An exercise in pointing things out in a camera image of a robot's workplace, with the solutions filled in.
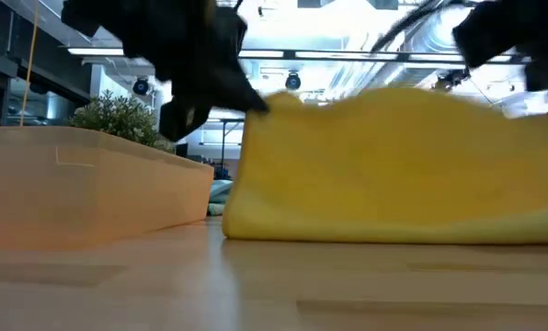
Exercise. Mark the small black box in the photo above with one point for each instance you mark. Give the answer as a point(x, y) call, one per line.
point(180, 151)

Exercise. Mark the light blue microfiber towel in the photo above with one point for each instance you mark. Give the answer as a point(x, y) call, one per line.
point(221, 190)

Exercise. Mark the light green microfiber towel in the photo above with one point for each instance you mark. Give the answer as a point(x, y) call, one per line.
point(215, 209)

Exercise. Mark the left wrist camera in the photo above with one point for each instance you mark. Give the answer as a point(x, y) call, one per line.
point(177, 122)

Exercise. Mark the long ceiling light strip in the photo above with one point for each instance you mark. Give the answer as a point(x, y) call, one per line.
point(338, 55)

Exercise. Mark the black background workstation frame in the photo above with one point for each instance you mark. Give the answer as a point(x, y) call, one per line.
point(222, 151)

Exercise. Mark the orange translucent plastic bin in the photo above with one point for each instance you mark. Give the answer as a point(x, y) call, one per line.
point(94, 193)

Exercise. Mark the black hanging ceiling camera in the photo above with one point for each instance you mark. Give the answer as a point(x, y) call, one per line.
point(293, 81)
point(140, 86)

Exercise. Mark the small artificial green plant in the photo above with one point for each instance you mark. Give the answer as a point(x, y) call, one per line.
point(117, 117)

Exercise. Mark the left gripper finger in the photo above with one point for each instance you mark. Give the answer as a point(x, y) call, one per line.
point(246, 92)
point(219, 102)

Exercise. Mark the yellow microfiber towel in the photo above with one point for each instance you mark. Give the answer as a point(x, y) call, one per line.
point(384, 174)

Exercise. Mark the black overhead camera rig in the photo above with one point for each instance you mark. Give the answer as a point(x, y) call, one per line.
point(448, 82)

